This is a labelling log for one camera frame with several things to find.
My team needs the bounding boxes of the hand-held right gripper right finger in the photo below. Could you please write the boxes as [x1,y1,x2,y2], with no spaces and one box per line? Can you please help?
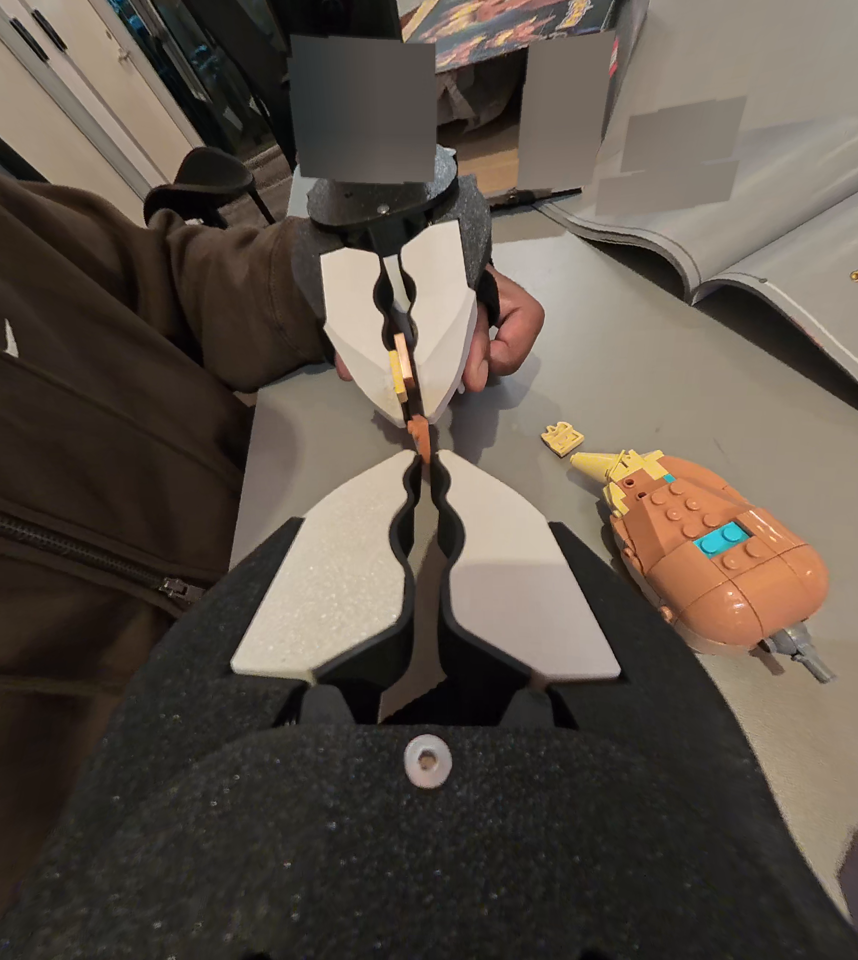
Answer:
[431,448,622,687]

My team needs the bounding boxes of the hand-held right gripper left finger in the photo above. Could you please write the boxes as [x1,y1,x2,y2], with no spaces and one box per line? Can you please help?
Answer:
[231,448,424,685]

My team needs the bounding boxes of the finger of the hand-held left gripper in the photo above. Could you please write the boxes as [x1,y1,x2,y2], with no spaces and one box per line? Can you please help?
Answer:
[320,249,409,426]
[401,219,476,426]

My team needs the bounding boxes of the person's left forearm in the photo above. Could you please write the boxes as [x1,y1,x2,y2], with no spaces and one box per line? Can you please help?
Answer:
[147,210,332,391]

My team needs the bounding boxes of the person's left hand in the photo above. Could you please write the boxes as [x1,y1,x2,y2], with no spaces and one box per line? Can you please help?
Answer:
[335,266,546,393]

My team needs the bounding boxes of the black office chair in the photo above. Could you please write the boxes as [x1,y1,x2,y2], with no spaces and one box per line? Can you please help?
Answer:
[144,146,280,230]

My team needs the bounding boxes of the orange toy brick model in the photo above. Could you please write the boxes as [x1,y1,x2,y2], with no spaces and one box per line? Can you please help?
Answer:
[570,448,838,684]

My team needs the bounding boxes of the printed toy set box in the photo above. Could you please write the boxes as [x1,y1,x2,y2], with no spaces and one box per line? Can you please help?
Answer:
[399,0,651,200]

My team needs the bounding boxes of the white cabinet doors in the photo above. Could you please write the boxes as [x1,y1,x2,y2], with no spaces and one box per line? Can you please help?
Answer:
[0,0,205,219]

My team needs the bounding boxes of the grey instruction booklet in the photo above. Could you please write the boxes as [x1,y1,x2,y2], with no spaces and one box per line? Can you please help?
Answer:
[537,97,858,427]

